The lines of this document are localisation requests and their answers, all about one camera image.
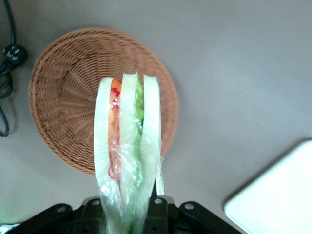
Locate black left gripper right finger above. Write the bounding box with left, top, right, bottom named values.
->
left=143, top=181, right=175, bottom=234

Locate triangle sandwich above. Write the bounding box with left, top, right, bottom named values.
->
left=94, top=72, right=165, bottom=234

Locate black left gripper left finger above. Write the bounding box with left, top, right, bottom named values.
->
left=81, top=196, right=108, bottom=234

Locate beige plastic tray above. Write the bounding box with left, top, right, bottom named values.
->
left=223, top=139, right=312, bottom=234

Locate black power cable with plug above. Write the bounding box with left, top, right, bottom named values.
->
left=0, top=0, right=28, bottom=137

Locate round brown wicker basket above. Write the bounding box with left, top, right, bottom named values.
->
left=28, top=27, right=180, bottom=177

